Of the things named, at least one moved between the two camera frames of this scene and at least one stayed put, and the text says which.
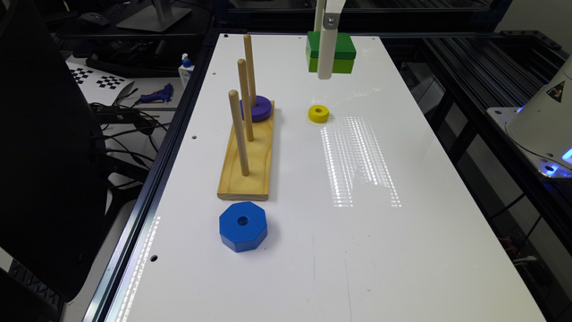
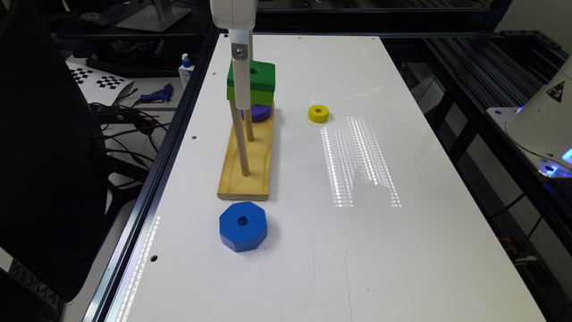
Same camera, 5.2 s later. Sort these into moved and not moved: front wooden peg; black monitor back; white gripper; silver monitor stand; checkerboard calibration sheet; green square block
Moved: green square block; white gripper
Not moved: black monitor back; silver monitor stand; checkerboard calibration sheet; front wooden peg
